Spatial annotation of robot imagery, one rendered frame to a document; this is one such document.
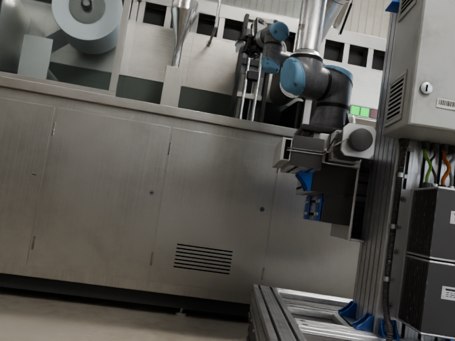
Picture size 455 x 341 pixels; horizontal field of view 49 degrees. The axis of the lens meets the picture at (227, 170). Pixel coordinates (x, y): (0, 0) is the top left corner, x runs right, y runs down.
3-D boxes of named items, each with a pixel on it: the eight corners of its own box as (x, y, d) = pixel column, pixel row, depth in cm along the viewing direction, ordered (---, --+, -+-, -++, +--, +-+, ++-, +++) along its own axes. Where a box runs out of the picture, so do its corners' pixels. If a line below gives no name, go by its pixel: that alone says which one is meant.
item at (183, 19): (152, 115, 245) (170, 5, 250) (152, 120, 259) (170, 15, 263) (181, 120, 247) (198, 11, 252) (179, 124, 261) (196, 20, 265)
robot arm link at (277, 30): (271, 38, 190) (275, 17, 190) (258, 44, 200) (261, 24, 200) (289, 44, 193) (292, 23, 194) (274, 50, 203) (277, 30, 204)
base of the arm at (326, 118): (355, 132, 168) (359, 104, 169) (311, 126, 168) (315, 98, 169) (345, 139, 183) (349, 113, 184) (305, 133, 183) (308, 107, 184)
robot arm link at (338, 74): (357, 107, 173) (362, 70, 174) (326, 99, 168) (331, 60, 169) (336, 111, 184) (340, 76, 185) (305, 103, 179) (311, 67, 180)
